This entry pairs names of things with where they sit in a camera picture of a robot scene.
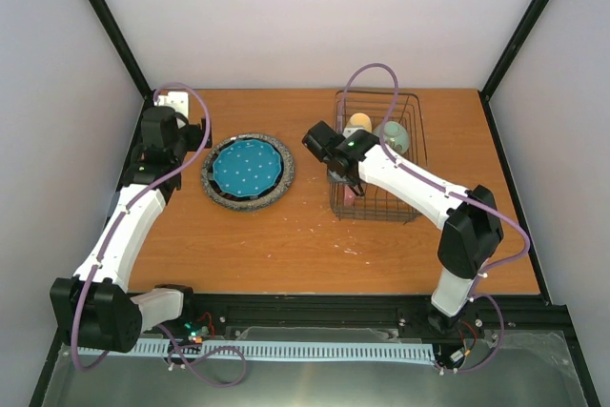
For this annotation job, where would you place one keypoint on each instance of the right connector with wires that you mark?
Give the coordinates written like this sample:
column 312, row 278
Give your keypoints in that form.
column 469, row 333

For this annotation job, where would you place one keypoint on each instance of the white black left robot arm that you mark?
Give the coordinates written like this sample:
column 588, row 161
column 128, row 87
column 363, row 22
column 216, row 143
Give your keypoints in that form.
column 147, row 185

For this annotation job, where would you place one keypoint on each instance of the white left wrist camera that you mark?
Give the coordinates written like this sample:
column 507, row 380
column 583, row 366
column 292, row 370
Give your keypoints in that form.
column 177, row 100

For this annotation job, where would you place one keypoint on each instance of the black frame post left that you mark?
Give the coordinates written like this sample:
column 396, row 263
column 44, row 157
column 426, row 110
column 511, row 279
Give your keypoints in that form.
column 121, row 46

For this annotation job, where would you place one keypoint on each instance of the left electronics board with wires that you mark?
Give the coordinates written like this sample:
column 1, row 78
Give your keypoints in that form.
column 201, row 329

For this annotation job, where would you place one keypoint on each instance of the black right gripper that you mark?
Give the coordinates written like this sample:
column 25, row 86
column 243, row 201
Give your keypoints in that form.
column 354, row 181

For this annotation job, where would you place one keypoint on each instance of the light blue slotted cable duct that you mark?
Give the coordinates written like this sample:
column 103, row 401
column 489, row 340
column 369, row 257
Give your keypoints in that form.
column 286, row 351

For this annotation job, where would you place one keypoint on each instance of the dark wire dish rack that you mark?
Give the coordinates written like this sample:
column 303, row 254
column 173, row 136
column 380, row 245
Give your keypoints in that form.
column 378, row 204

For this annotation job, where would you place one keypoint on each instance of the yellow ceramic mug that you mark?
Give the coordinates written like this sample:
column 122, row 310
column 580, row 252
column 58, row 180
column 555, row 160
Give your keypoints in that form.
column 358, row 121

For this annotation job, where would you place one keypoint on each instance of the teal blue plate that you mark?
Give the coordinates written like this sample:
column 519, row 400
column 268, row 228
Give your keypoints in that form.
column 247, row 168

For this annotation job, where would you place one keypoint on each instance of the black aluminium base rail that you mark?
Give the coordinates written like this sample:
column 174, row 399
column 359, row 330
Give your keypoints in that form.
column 305, row 311

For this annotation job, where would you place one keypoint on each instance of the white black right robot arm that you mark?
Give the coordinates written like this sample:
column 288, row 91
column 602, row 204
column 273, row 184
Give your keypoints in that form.
column 469, row 234

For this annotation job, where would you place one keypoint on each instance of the black frame post right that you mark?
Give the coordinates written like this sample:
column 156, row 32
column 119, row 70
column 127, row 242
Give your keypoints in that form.
column 519, row 36

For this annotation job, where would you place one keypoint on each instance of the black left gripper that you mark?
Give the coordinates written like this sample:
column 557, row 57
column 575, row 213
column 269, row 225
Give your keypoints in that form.
column 196, row 134

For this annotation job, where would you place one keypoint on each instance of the speckled large stoneware plate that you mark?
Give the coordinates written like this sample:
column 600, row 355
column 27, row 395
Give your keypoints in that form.
column 248, row 204

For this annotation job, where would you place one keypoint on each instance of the mint green ceramic bowl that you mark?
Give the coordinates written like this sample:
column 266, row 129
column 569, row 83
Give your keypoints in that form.
column 395, row 136

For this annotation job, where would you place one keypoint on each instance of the pink polka dot plate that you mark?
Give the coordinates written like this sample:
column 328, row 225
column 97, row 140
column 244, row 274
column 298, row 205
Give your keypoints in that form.
column 349, row 197

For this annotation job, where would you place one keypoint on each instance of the black frame post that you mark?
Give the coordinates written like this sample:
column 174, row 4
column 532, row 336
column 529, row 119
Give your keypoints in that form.
column 519, row 36
column 121, row 46

